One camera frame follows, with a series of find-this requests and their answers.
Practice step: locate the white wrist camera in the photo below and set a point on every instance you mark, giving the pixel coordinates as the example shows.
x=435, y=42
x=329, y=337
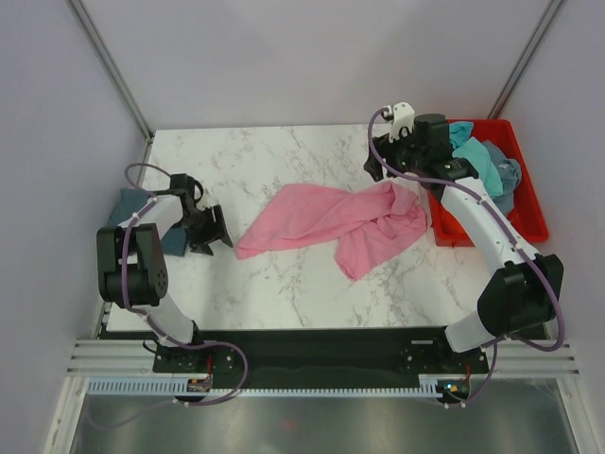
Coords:
x=207, y=201
x=401, y=118

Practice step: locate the teal t shirt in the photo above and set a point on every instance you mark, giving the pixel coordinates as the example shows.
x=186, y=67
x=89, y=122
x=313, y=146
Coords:
x=468, y=147

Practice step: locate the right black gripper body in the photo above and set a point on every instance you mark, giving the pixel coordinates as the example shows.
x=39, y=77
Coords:
x=403, y=156

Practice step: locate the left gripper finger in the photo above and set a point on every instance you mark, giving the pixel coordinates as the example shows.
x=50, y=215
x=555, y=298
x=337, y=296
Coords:
x=201, y=248
x=220, y=227

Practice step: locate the red plastic bin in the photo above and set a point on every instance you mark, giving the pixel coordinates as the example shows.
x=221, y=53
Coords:
x=526, y=215

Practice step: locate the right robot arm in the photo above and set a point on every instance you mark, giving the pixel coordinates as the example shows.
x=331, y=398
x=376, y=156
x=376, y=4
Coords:
x=522, y=299

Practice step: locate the corner aluminium post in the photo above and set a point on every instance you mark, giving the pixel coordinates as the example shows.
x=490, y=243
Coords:
x=102, y=51
x=546, y=21

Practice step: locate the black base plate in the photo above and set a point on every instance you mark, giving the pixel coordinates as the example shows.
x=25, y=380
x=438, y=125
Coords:
x=226, y=338

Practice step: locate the right corner aluminium post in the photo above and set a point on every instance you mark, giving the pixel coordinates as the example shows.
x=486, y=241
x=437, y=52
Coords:
x=546, y=21

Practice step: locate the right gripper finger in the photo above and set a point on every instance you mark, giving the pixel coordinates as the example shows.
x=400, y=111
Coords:
x=381, y=143
x=373, y=168

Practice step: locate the pink t shirt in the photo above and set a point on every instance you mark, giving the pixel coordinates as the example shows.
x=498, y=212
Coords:
x=370, y=226

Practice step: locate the aluminium frame rail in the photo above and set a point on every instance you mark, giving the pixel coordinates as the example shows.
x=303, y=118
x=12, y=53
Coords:
x=143, y=358

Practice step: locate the left corner aluminium post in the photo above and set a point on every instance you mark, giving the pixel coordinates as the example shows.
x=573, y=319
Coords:
x=102, y=51

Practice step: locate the grey blue t shirt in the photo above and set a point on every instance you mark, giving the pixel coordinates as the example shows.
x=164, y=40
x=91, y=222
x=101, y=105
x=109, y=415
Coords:
x=510, y=174

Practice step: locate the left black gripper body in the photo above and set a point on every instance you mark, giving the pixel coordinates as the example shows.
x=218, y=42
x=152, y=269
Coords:
x=200, y=226

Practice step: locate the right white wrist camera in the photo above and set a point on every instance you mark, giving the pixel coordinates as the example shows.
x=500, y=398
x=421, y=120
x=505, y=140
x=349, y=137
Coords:
x=401, y=118

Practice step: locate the folded dark blue t shirt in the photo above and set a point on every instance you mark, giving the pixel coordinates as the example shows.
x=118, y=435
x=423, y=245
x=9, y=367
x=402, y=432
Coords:
x=174, y=242

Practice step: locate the white slotted cable duct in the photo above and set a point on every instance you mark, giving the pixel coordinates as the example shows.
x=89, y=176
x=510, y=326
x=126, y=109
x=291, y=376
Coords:
x=190, y=387

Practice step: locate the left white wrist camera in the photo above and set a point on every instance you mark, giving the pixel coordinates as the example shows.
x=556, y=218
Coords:
x=207, y=201

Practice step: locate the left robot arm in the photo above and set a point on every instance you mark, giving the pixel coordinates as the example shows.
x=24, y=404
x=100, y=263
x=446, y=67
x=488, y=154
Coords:
x=131, y=269

